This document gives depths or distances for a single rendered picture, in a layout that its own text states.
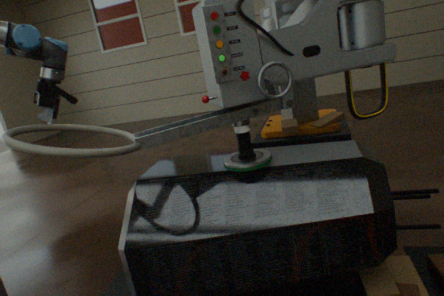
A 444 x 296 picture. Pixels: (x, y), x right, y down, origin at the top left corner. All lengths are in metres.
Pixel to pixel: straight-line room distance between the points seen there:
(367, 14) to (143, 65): 7.32
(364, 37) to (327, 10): 0.23
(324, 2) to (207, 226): 1.05
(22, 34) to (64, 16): 8.40
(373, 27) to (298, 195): 0.80
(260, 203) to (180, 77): 6.92
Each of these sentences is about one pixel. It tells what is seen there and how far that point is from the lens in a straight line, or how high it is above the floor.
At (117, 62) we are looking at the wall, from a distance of 8.89.
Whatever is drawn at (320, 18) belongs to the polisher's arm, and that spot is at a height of 1.38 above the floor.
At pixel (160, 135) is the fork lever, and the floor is 1.05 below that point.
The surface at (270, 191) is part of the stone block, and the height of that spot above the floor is 0.72.
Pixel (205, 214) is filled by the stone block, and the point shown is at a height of 0.67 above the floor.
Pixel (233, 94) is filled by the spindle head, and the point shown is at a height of 1.15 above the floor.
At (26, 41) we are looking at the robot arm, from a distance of 1.36.
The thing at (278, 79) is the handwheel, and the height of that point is 1.18.
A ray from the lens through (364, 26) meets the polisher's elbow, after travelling 1.60.
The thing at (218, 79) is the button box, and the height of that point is 1.22.
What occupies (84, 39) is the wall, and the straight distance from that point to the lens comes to 9.38.
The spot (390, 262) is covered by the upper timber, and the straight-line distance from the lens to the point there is 1.86.
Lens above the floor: 1.32
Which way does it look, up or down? 13 degrees down
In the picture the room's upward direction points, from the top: 11 degrees counter-clockwise
